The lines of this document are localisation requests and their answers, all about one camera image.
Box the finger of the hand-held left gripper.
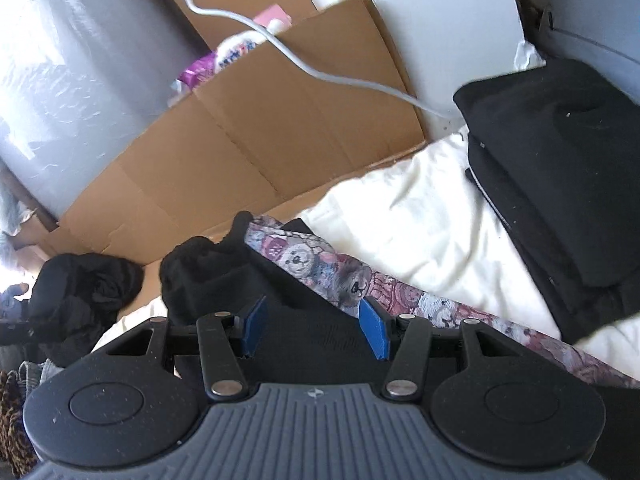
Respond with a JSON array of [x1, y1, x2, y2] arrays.
[[0, 321, 36, 346]]

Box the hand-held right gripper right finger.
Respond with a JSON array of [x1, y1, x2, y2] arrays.
[[359, 297, 530, 401]]

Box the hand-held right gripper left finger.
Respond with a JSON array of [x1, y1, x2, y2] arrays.
[[102, 296, 270, 400]]

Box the plain black garment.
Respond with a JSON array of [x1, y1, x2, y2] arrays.
[[27, 254, 146, 367]]

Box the black pants with floral stripes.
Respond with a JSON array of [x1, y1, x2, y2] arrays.
[[159, 212, 640, 391]]

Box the stack of folded black clothes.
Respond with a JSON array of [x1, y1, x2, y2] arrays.
[[452, 57, 640, 344]]

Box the grey knit sweater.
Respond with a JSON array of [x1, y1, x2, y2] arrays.
[[17, 357, 64, 397]]

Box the leopard print garment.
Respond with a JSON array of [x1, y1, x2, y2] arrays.
[[0, 370, 39, 480]]

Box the brown cardboard box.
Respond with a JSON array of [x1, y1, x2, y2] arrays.
[[0, 200, 57, 262]]

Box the cream printed bed sheet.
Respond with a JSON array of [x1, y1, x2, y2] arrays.
[[92, 125, 640, 377]]

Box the flat cardboard sheet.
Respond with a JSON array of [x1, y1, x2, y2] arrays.
[[15, 0, 427, 267]]

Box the purple refill pouch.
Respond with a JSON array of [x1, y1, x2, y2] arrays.
[[172, 30, 267, 97]]

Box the grey plastic-wrapped mattress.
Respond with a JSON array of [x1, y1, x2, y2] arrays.
[[0, 0, 219, 222]]

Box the pink packet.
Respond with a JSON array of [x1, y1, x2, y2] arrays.
[[252, 4, 294, 34]]

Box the grey bag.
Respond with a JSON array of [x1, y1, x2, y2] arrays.
[[545, 0, 640, 62]]

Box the white cable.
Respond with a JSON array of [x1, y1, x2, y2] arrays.
[[135, 0, 454, 122]]

